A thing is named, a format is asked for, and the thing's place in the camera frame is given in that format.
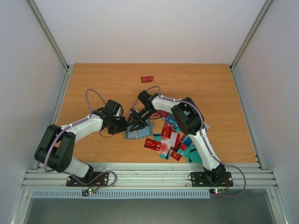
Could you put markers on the red card bottom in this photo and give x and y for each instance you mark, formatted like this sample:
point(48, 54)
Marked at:
point(175, 156)

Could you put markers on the aluminium rail platform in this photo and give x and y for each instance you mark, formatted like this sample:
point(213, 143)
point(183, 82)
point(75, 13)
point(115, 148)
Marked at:
point(155, 176)

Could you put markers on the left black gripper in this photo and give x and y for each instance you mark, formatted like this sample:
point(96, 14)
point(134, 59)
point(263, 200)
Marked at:
point(120, 126)

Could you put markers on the blue slotted cable duct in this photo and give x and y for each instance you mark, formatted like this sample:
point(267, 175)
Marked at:
point(122, 194)

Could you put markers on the teal card black stripe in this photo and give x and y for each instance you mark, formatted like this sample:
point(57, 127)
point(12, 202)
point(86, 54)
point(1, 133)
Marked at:
point(165, 157)

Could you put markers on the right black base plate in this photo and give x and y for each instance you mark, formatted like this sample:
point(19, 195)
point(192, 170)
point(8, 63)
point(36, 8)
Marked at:
point(201, 179)

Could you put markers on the aluminium frame post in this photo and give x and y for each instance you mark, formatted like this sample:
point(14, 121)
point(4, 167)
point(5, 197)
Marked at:
point(253, 29)
point(38, 15)

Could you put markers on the teal card holder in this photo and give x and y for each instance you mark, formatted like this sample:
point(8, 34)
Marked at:
point(142, 133)

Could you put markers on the small circuit board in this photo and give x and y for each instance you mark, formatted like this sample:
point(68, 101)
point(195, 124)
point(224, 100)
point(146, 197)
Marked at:
point(217, 191)
point(88, 192)

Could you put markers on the blue white card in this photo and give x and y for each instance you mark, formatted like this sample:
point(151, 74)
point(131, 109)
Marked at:
point(186, 141)

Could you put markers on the white card red circle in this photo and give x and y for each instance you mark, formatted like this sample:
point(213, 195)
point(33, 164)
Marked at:
point(166, 143)

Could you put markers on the teal card left stripe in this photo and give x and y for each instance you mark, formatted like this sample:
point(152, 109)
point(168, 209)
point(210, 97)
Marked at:
point(157, 137)

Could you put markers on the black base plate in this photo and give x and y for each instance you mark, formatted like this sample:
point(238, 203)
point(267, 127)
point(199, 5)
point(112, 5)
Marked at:
point(91, 179)
point(201, 179)

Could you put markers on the left aluminium frame post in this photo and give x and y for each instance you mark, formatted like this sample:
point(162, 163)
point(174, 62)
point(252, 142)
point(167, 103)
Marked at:
point(38, 15)

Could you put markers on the left small circuit board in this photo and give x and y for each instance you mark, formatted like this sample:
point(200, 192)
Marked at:
point(88, 192)

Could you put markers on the right aluminium frame post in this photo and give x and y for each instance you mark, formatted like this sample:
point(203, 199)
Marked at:
point(253, 29)

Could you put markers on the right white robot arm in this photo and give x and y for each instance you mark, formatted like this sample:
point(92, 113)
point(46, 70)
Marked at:
point(189, 120)

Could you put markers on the right small circuit board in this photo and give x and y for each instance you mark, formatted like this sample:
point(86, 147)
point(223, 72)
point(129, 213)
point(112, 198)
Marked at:
point(217, 191)

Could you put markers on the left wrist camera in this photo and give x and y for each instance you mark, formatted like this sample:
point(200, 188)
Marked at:
point(119, 112)

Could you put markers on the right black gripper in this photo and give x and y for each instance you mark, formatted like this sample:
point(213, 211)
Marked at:
point(138, 117)

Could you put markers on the lone red VIP card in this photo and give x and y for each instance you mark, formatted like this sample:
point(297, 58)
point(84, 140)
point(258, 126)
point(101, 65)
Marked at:
point(147, 79)

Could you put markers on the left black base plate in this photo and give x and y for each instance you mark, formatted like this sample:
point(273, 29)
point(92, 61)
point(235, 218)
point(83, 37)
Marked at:
point(91, 179)

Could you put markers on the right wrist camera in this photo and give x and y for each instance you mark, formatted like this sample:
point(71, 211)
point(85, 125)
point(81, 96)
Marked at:
point(133, 110)

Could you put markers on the teal card bottom right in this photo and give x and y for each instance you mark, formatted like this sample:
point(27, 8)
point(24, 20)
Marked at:
point(194, 157)

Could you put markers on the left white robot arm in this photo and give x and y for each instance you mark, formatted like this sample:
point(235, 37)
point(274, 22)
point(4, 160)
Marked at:
point(55, 150)

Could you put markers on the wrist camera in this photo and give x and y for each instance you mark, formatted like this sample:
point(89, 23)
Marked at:
point(133, 110)
point(119, 112)

